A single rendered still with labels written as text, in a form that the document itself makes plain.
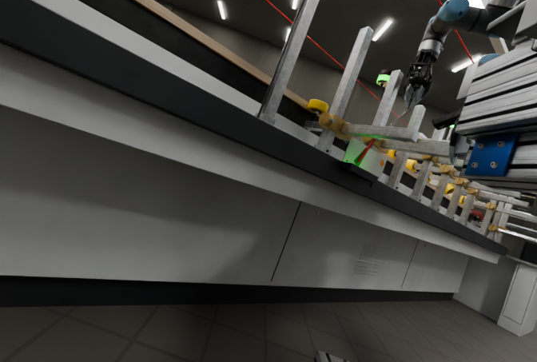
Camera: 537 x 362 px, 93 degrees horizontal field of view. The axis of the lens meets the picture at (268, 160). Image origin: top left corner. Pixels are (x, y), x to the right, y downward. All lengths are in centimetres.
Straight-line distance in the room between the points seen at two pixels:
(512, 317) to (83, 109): 347
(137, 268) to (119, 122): 51
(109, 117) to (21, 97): 13
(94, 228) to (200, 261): 36
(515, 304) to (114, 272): 325
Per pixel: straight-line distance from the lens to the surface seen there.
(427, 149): 103
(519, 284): 345
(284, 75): 75
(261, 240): 111
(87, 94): 62
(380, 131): 82
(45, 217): 88
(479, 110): 70
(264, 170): 76
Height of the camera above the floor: 58
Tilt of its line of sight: 2 degrees up
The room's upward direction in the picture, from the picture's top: 21 degrees clockwise
